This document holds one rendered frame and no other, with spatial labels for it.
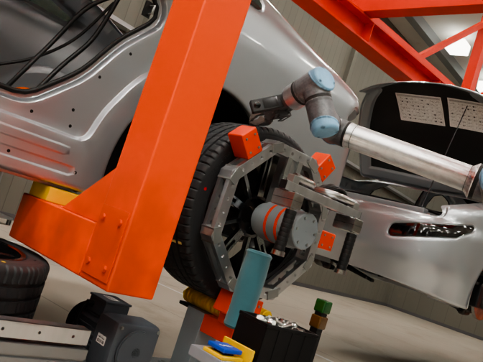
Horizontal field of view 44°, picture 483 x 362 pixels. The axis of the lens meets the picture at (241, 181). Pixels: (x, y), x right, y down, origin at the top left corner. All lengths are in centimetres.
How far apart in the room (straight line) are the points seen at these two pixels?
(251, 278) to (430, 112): 377
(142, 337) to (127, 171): 56
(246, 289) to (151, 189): 50
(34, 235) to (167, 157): 61
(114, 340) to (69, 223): 39
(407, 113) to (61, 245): 419
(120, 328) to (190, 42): 89
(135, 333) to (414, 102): 403
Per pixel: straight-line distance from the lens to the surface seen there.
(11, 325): 168
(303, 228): 203
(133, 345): 198
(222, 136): 210
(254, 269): 195
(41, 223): 207
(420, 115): 557
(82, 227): 185
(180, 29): 178
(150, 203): 168
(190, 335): 227
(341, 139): 205
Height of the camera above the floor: 79
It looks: 4 degrees up
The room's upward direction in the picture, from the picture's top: 18 degrees clockwise
